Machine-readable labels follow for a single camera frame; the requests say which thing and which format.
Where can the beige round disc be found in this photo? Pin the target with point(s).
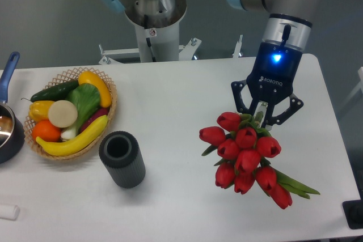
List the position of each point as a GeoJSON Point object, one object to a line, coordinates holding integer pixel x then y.
{"type": "Point", "coordinates": [62, 114]}

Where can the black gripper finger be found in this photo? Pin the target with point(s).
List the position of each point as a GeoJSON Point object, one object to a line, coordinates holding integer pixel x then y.
{"type": "Point", "coordinates": [237, 88]}
{"type": "Point", "coordinates": [295, 104]}

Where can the yellow bell pepper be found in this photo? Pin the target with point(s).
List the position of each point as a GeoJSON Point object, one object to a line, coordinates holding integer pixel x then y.
{"type": "Point", "coordinates": [38, 111]}

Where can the purple eggplant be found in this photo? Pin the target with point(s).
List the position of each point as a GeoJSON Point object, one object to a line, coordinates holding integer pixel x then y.
{"type": "Point", "coordinates": [98, 113]}

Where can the black device at edge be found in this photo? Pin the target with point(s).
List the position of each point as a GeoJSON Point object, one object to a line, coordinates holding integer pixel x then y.
{"type": "Point", "coordinates": [353, 213]}

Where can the white metal frame bracket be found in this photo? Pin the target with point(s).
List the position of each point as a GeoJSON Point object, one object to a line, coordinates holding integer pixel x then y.
{"type": "Point", "coordinates": [152, 52]}

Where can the blue handled saucepan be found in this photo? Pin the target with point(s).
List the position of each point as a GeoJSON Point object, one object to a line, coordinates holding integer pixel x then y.
{"type": "Point", "coordinates": [12, 132]}

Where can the green cucumber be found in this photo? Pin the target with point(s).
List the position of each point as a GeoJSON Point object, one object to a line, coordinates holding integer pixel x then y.
{"type": "Point", "coordinates": [54, 93]}

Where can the white cylinder object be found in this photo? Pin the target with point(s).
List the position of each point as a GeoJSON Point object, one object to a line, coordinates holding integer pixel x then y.
{"type": "Point", "coordinates": [9, 212]}

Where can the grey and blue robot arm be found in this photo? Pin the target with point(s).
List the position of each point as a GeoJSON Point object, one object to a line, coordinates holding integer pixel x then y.
{"type": "Point", "coordinates": [289, 25]}

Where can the dark grey ribbed vase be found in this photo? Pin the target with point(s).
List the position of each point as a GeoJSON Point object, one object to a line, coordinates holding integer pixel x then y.
{"type": "Point", "coordinates": [120, 153]}

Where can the yellow banana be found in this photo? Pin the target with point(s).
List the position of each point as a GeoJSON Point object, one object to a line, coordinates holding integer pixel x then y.
{"type": "Point", "coordinates": [78, 143]}

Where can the orange fruit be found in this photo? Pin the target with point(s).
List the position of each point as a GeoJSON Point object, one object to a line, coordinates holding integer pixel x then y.
{"type": "Point", "coordinates": [46, 131]}

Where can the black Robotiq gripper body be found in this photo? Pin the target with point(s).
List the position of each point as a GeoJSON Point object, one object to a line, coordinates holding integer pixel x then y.
{"type": "Point", "coordinates": [273, 73]}

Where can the green leafy cabbage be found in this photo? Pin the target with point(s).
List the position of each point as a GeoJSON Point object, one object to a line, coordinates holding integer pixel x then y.
{"type": "Point", "coordinates": [86, 99]}

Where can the white furniture part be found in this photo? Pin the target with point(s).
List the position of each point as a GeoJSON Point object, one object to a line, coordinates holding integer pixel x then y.
{"type": "Point", "coordinates": [352, 98]}

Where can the red tulip bouquet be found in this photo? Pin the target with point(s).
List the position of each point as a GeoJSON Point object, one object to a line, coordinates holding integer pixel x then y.
{"type": "Point", "coordinates": [245, 150]}

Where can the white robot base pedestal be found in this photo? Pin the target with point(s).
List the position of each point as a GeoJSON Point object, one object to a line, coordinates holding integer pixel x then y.
{"type": "Point", "coordinates": [155, 19]}

